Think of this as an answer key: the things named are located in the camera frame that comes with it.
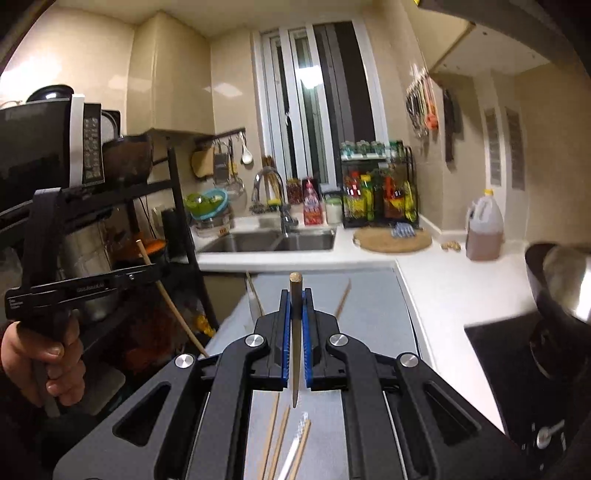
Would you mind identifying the person's left hand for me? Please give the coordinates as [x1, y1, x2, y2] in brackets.
[0, 318, 86, 408]

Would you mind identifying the black spice rack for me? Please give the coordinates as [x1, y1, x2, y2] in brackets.
[341, 145, 420, 230]

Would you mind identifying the range hood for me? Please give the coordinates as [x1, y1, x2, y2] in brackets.
[418, 0, 591, 78]

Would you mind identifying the black metal shelf rack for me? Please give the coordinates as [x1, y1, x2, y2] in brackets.
[0, 147, 218, 407]

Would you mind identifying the set of hanging kitchen tools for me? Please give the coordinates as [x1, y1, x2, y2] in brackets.
[405, 69, 440, 140]

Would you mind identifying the round wooden cutting board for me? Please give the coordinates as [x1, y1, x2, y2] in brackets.
[353, 226, 433, 254]

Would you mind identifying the black microwave oven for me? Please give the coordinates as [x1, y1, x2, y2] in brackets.
[0, 95, 103, 204]

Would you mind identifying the white wall grille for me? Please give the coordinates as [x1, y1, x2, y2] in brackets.
[505, 108, 526, 191]
[484, 108, 503, 186]

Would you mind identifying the grey table mat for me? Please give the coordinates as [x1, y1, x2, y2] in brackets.
[203, 259, 437, 480]

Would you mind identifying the black wok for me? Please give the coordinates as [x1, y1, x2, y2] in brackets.
[525, 242, 591, 380]

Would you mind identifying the stainless steel pot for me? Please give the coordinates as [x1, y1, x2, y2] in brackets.
[60, 222, 122, 320]

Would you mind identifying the sink caddy with scrubbers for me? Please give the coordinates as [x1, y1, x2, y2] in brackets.
[249, 198, 283, 216]

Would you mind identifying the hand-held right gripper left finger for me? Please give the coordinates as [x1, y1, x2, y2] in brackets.
[53, 290, 293, 480]

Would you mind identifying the black wall rail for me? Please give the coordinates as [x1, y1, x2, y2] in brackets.
[194, 128, 246, 145]

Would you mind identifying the hanging cleaver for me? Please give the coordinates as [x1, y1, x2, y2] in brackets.
[443, 90, 458, 162]

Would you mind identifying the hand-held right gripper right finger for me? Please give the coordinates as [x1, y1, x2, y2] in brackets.
[302, 288, 539, 480]

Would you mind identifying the hanging wooden board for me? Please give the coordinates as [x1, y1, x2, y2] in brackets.
[191, 150, 216, 179]

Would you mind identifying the row of green-lidded spice jars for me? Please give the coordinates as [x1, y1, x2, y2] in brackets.
[342, 140, 403, 158]

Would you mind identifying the steel kitchen faucet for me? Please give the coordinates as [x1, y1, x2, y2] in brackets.
[252, 167, 299, 237]

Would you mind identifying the white jar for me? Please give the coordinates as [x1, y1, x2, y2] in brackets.
[325, 196, 344, 226]

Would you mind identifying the stainless steel sink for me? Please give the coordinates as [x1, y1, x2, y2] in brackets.
[198, 229, 337, 253]

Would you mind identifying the row of condiment bottles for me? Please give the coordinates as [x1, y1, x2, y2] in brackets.
[344, 171, 416, 222]

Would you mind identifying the plastic oil jug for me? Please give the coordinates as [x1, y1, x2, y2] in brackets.
[465, 189, 505, 262]

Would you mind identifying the white chopstick with striped tip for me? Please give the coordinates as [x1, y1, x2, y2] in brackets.
[276, 411, 308, 480]

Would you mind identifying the white framed window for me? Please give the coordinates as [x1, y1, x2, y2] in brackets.
[252, 21, 389, 186]

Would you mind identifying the brown bowl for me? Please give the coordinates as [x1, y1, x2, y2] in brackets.
[102, 134, 154, 184]

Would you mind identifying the red dish soap bottle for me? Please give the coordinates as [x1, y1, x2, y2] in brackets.
[302, 178, 323, 226]

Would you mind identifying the dark pot with orange rim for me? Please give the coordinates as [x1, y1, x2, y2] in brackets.
[117, 237, 168, 266]

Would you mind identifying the metal strainer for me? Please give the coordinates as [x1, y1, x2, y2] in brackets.
[226, 138, 246, 195]

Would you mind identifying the wooden chopstick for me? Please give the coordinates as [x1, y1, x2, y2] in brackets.
[267, 406, 291, 480]
[257, 392, 281, 480]
[335, 279, 352, 320]
[135, 240, 209, 358]
[287, 419, 311, 480]
[289, 272, 304, 409]
[246, 271, 265, 317]

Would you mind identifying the clear plastic utensil container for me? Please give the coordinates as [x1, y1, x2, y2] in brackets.
[247, 271, 356, 324]

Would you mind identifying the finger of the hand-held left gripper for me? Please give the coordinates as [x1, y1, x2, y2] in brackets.
[78, 264, 165, 304]

